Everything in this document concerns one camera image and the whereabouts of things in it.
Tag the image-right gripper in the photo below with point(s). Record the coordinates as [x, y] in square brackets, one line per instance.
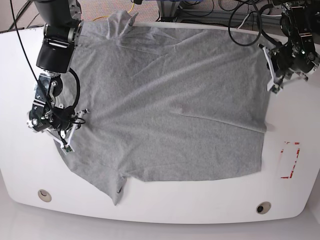
[286, 64]

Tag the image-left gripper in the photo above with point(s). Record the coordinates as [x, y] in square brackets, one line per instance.
[63, 124]

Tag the grey t-shirt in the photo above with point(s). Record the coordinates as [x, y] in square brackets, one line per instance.
[166, 104]

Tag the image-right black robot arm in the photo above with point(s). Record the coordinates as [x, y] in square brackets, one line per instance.
[299, 21]

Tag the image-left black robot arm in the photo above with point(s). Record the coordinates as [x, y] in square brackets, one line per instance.
[62, 29]

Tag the left table grommet hole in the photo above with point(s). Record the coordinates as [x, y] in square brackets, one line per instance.
[44, 195]

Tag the table grommet hole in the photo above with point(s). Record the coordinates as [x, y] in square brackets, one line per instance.
[44, 195]
[263, 207]

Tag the red tape rectangle marking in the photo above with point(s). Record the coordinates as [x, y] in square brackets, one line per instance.
[289, 155]

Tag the right table grommet hole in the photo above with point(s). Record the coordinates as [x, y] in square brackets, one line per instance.
[263, 207]

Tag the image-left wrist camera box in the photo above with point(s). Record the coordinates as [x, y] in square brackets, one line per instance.
[67, 149]

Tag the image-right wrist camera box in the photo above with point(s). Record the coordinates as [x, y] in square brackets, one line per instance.
[276, 89]

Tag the aluminium frame stand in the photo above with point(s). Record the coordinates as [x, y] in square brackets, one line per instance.
[235, 18]

